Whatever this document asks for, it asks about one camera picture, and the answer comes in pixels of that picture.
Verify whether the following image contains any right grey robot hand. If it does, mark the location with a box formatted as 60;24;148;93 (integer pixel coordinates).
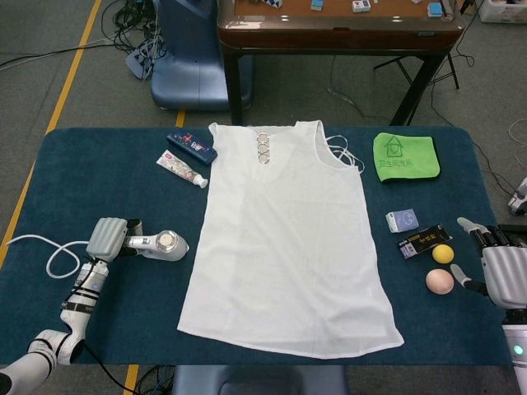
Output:
450;216;527;310

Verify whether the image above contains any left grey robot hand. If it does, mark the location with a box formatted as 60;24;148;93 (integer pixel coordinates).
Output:
85;216;145;263

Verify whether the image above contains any white handheld steamer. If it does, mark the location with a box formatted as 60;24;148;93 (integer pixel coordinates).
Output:
121;230;191;263

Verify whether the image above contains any white power cable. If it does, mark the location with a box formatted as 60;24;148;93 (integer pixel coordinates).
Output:
7;234;98;281

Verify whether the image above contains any white sleeveless top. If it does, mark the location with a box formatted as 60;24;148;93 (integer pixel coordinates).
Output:
176;119;407;358

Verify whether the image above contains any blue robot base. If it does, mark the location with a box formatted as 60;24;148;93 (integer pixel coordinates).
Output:
150;0;254;112

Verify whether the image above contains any dark teal table cover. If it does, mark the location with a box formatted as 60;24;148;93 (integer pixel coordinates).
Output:
0;125;506;367

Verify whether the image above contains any yellow ball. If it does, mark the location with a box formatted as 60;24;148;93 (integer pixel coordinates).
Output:
431;244;455;264

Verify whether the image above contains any pink ball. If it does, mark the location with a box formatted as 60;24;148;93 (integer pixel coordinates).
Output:
426;268;455;295

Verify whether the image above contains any grey and black gadget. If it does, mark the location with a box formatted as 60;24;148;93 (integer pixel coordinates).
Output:
506;179;527;216

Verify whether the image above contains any black box with gold print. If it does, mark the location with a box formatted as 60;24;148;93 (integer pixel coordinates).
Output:
397;223;454;261

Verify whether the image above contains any white toothpaste tube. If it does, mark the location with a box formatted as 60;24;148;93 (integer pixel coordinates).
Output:
156;150;209;189

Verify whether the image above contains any small pale blue box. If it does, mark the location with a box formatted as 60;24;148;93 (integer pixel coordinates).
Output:
385;208;421;235

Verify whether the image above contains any dark blue toothpaste box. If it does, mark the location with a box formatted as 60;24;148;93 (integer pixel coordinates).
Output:
166;130;218;166

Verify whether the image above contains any green microfiber cloth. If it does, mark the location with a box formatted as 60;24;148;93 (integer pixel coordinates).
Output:
373;132;441;185

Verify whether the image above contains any grey power strip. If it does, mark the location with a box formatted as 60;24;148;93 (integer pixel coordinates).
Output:
125;43;156;79

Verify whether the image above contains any brown mahjong table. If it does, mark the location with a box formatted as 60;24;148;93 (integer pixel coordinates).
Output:
217;0;463;127

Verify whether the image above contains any black cable bundle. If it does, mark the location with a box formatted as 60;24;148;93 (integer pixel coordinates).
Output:
109;0;166;57

